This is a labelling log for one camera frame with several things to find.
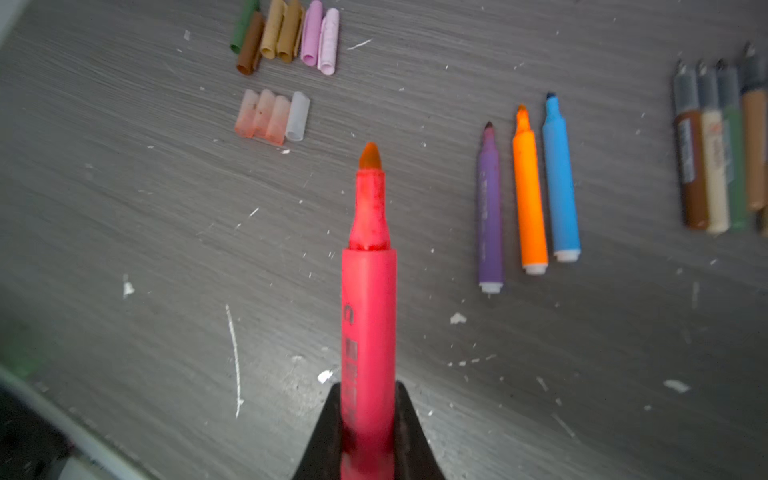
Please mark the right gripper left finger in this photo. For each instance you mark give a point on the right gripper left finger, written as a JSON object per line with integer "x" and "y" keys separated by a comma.
{"x": 322, "y": 456}

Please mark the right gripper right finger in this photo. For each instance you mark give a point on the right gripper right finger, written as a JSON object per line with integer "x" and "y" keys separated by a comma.
{"x": 414, "y": 458}

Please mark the red marker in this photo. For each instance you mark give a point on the red marker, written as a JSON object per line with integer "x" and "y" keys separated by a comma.
{"x": 368, "y": 318}

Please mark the orange marker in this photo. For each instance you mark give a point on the orange marker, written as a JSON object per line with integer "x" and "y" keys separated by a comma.
{"x": 532, "y": 234}

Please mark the purple marker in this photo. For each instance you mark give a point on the purple marker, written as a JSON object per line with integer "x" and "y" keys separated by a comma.
{"x": 489, "y": 210}

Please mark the blue marker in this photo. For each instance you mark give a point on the blue marker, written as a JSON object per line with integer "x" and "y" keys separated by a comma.
{"x": 561, "y": 194}

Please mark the clear red marker cap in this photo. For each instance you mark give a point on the clear red marker cap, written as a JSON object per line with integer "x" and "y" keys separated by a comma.
{"x": 244, "y": 123}

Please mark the clear blue marker cap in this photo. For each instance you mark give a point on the clear blue marker cap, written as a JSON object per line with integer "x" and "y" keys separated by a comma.
{"x": 297, "y": 119}

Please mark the brown pen green cap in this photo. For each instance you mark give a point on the brown pen green cap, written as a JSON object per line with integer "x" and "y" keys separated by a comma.
{"x": 687, "y": 126}

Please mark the purple pen cap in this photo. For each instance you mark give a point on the purple pen cap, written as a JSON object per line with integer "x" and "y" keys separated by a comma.
{"x": 311, "y": 33}

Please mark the ochre pen cap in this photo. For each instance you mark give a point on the ochre pen cap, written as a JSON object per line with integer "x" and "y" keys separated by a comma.
{"x": 289, "y": 35}

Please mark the cream pen brown cap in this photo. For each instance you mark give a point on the cream pen brown cap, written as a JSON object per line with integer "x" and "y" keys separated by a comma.
{"x": 713, "y": 150}

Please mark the green pen tan cap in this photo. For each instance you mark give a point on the green pen tan cap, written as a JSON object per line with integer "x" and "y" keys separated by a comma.
{"x": 733, "y": 142}

